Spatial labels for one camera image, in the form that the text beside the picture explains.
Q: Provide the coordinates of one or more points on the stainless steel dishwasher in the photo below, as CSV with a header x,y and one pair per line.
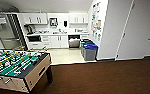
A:
x,y
74,41

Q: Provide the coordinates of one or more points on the white narrow drawer unit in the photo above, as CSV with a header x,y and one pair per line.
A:
x,y
84,36

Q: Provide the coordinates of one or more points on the blue lid recycling bin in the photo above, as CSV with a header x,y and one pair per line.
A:
x,y
90,52

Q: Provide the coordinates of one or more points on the white under-sink cabinet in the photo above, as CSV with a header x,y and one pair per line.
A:
x,y
59,41

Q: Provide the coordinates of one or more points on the chrome faucet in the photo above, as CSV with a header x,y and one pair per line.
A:
x,y
60,30

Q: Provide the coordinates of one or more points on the white drawer unit beside microwave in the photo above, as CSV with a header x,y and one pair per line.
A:
x,y
45,42

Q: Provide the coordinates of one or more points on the black coffee machine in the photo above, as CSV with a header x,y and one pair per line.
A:
x,y
29,29

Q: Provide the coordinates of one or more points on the foosball table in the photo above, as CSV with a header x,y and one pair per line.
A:
x,y
17,68

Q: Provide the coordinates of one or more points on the white door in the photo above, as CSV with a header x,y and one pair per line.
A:
x,y
139,30

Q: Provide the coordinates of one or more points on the stainless steel refrigerator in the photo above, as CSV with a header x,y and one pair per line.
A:
x,y
9,31

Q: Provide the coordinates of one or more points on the white paper sheet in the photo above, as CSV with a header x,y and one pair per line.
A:
x,y
1,20

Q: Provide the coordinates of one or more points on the white three-door wall cabinet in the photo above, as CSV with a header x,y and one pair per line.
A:
x,y
78,18

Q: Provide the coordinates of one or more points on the large printed wall poster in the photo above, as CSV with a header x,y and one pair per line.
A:
x,y
96,21

